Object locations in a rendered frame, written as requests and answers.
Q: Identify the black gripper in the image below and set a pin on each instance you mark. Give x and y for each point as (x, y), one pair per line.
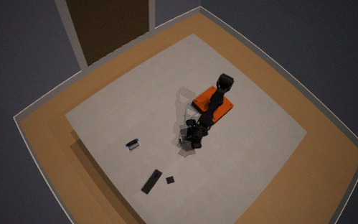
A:
(190, 131)

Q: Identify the black rectangular bar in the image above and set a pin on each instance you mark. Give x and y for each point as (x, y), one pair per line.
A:
(151, 182)

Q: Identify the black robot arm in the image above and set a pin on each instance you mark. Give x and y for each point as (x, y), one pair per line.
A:
(206, 119)

